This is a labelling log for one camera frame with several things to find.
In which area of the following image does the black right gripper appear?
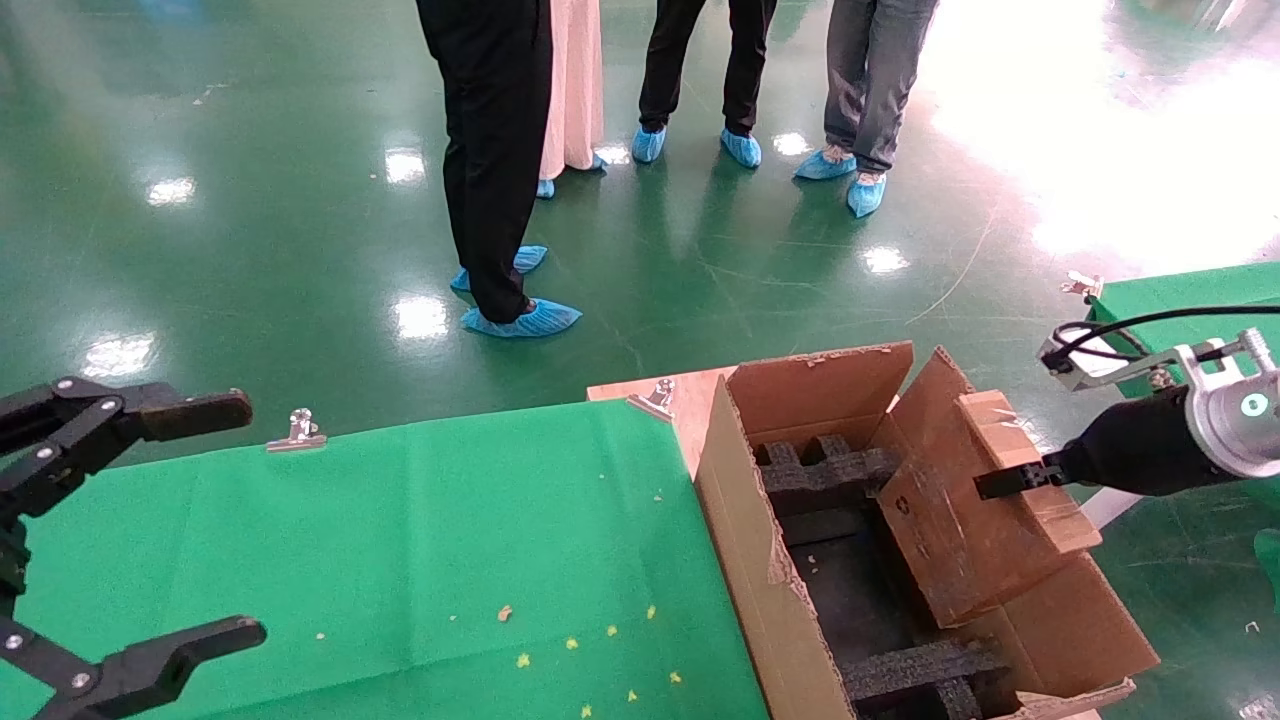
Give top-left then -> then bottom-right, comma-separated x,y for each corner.
973,385 -> 1219,501

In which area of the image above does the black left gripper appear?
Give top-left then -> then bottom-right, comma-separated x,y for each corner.
0,378 -> 269,720

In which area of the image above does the large open cardboard carton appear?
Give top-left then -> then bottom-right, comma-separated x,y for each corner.
695,342 -> 1161,720

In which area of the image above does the white metal table leg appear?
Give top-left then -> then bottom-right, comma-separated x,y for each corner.
1078,485 -> 1146,531

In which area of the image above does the black foam bottom pad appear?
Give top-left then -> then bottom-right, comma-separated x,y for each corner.
780,505 -> 941,666

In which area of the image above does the green table cloth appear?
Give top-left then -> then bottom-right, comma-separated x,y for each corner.
1085,262 -> 1280,401
0,400 -> 771,720

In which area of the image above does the person in grey jeans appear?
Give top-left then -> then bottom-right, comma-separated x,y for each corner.
793,0 -> 941,219

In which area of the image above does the person in black trousers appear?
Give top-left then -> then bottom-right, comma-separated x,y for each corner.
415,0 -> 583,339
632,0 -> 779,169

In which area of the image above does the person in pink skirt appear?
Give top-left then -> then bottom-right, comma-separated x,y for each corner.
535,0 -> 609,199

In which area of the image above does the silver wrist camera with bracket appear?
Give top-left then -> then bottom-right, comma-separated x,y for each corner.
1038,328 -> 1280,401

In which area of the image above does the black camera cable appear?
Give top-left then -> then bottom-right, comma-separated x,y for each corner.
1050,305 -> 1280,366

